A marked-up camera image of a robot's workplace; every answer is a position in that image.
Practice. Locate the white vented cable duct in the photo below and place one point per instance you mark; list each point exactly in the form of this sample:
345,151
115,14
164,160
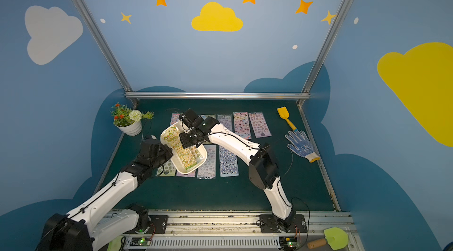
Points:
219,242

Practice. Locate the aluminium frame post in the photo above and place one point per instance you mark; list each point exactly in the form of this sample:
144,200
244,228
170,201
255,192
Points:
90,22
334,29

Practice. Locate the green panda sticker sheet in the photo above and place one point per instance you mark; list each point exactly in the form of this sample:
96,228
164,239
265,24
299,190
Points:
205,116

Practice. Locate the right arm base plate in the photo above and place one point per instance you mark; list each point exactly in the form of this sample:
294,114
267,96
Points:
270,224

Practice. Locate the white lilac sticker sheet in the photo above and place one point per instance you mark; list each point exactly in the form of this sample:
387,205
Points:
208,170

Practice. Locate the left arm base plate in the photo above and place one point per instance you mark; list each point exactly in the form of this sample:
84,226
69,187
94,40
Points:
151,224

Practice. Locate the pink bear sticker sheet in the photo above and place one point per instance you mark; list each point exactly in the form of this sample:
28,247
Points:
259,125

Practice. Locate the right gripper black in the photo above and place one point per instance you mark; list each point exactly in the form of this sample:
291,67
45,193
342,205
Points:
189,138

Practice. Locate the purple sticker sheet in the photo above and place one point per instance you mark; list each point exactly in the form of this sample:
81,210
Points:
226,121

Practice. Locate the blue penguin sticker sheet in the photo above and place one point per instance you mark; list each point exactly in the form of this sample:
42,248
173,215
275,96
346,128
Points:
227,163

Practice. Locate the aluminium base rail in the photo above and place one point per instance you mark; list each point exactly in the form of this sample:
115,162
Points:
187,224

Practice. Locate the pink blue cat sticker sheet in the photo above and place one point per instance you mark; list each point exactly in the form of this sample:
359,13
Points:
174,118

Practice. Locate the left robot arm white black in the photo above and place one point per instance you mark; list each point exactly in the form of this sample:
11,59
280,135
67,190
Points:
81,229

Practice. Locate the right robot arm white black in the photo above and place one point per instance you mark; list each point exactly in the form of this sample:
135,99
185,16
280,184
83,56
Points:
263,170

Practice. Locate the yellow toy shovel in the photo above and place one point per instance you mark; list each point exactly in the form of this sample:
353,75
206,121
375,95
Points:
285,115

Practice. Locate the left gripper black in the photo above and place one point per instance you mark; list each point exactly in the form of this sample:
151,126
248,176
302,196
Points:
164,152

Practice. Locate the green toy trowel wooden handle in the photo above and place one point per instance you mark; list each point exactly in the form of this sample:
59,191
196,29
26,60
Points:
335,237

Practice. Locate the aluminium frame left post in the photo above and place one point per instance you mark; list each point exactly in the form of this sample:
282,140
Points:
90,22

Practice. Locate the blue dotted work glove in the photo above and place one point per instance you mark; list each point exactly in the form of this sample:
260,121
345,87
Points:
301,145

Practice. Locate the yellow green sticker sheet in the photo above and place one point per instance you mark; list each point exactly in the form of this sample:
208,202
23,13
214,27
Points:
186,159

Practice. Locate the light pink sticker sheet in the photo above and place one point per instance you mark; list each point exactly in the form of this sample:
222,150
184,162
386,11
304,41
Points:
191,174

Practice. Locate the pale green sticker sheet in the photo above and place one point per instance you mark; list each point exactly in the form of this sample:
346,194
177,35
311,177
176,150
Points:
166,170

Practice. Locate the white pot artificial flowers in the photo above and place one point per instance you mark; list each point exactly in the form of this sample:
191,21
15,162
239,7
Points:
128,120

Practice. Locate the aluminium frame back bar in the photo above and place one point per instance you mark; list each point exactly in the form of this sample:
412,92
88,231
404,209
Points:
218,95

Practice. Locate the aluminium frame right post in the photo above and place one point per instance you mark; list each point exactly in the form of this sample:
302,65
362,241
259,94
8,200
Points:
334,29

